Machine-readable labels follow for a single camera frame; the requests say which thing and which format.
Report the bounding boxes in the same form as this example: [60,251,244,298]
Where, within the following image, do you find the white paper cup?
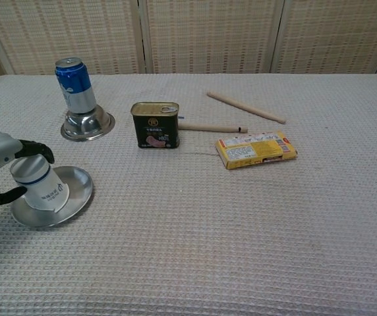
[9,154,71,213]

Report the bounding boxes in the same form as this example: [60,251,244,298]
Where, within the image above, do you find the round steel plate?
[10,165,95,228]

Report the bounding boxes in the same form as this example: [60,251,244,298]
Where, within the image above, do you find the blue and silver drink can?
[55,57,98,115]

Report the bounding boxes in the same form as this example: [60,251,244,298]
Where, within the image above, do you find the dark luncheon meat tin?
[130,101,181,149]

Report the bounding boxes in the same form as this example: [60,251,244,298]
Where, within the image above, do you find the short grooved wooden stick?
[178,121,249,134]

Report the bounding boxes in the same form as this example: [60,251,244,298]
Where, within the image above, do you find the beige waffle-weave fringed tablecloth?
[0,72,377,316]

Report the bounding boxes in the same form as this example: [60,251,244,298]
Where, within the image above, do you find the bamboo folding screen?
[0,0,377,82]

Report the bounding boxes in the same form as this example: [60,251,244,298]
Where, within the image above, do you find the long tapered wooden stick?
[206,91,287,125]

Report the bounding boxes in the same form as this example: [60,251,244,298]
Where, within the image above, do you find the yellow printed flat box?
[215,130,299,171]

